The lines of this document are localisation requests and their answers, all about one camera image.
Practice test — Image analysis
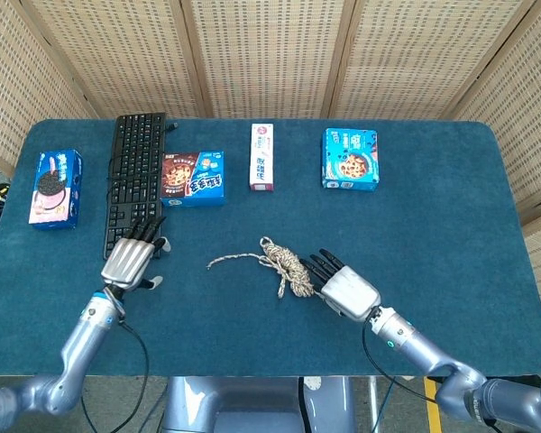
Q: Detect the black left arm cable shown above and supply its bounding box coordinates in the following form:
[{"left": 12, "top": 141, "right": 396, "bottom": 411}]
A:
[{"left": 78, "top": 315, "right": 151, "bottom": 433}]

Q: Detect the white pink toothpaste box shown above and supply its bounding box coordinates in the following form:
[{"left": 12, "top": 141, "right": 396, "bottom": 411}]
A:
[{"left": 248, "top": 123, "right": 275, "bottom": 193}]

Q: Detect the blue carpet table cloth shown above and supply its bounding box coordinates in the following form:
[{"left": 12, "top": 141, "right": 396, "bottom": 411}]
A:
[{"left": 0, "top": 117, "right": 541, "bottom": 379}]

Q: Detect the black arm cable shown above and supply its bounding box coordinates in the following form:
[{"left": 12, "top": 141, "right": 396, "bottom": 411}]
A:
[
  {"left": 78, "top": 315, "right": 151, "bottom": 433},
  {"left": 362, "top": 322, "right": 438, "bottom": 402}
]

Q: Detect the blue brown chocolate cookie box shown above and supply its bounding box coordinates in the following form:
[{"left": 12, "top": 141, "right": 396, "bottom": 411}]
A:
[{"left": 160, "top": 151, "right": 226, "bottom": 208}]

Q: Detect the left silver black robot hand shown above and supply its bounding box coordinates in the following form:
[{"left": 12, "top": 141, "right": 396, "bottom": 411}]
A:
[{"left": 100, "top": 215, "right": 170, "bottom": 290}]

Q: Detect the light blue cookie box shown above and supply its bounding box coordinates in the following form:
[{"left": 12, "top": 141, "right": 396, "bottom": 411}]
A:
[{"left": 320, "top": 127, "right": 381, "bottom": 193}]

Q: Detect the beige speckled braided rope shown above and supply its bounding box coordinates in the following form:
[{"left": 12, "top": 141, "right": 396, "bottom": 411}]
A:
[{"left": 206, "top": 235, "right": 316, "bottom": 299}]

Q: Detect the dark blue Oreo box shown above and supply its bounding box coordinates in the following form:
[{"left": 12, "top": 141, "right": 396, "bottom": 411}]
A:
[{"left": 27, "top": 149, "right": 84, "bottom": 231}]

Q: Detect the woven wicker screen panel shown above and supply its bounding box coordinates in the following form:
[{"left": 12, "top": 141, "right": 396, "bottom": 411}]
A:
[
  {"left": 448, "top": 0, "right": 541, "bottom": 330},
  {"left": 20, "top": 0, "right": 211, "bottom": 121},
  {"left": 0, "top": 0, "right": 96, "bottom": 180},
  {"left": 326, "top": 0, "right": 540, "bottom": 122},
  {"left": 179, "top": 0, "right": 360, "bottom": 121}
]

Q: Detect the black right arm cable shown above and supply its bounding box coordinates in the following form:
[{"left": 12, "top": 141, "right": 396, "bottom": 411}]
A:
[{"left": 362, "top": 322, "right": 438, "bottom": 402}]

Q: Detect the blue-grey robot torso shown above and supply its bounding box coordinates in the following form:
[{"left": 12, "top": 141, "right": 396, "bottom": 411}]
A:
[{"left": 160, "top": 376, "right": 357, "bottom": 433}]

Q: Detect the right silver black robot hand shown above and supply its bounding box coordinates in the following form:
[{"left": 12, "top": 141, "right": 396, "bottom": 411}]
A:
[{"left": 298, "top": 247, "right": 382, "bottom": 322}]

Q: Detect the black computer keyboard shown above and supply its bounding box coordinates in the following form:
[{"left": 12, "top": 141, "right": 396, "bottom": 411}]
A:
[{"left": 102, "top": 112, "right": 168, "bottom": 262}]

